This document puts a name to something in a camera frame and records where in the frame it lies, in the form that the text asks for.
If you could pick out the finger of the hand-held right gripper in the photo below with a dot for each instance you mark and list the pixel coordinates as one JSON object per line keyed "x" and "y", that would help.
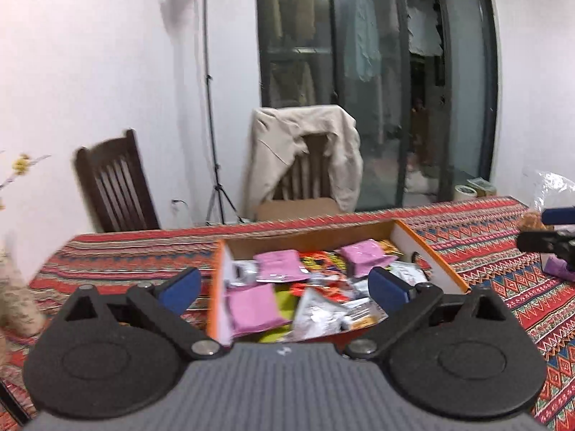
{"x": 539, "y": 241}
{"x": 559, "y": 216}

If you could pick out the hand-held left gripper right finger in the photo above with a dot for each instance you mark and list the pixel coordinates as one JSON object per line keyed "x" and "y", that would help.
{"x": 388, "y": 289}

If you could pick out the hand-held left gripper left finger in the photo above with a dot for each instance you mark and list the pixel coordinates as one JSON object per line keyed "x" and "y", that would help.
{"x": 179, "y": 289}

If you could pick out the pink snack packet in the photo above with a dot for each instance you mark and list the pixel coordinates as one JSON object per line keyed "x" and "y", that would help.
{"x": 256, "y": 309}
{"x": 364, "y": 256}
{"x": 278, "y": 265}

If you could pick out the orange cardboard box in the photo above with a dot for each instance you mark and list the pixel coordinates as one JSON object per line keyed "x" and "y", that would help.
{"x": 292, "y": 240}

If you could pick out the clear plastic bag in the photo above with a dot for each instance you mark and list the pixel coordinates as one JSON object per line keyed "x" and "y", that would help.
{"x": 552, "y": 188}

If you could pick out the purple tissue pack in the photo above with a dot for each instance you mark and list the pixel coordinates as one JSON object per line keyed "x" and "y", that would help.
{"x": 561, "y": 271}

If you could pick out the red patterned tablecloth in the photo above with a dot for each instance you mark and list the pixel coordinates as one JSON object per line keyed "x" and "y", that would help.
{"x": 494, "y": 269}

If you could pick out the dark wooden chair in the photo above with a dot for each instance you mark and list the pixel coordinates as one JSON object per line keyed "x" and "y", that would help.
{"x": 117, "y": 188}

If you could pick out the wooden chair under jacket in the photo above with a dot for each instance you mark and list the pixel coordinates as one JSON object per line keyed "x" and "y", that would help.
{"x": 310, "y": 175}

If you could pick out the dark sliding glass door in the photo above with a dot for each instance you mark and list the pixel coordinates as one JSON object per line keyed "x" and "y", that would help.
{"x": 467, "y": 98}

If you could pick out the small speckled vase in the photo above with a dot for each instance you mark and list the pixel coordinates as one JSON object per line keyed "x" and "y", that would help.
{"x": 18, "y": 296}

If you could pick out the beige jacket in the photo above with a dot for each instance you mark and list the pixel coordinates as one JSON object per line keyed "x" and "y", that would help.
{"x": 278, "y": 152}

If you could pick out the yellow flower sprigs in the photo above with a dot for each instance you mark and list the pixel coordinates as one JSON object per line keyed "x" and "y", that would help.
{"x": 21, "y": 164}

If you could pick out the black light stand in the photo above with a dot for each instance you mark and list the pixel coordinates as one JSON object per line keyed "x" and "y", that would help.
{"x": 208, "y": 76}

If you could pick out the white hanging garment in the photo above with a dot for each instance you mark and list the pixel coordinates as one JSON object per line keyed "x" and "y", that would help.
{"x": 424, "y": 27}

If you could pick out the light blue hanging shirt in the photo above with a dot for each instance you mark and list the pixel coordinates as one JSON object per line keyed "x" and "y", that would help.
{"x": 364, "y": 40}

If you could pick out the white wall outlet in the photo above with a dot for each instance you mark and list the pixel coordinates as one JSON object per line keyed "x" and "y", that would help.
{"x": 175, "y": 203}

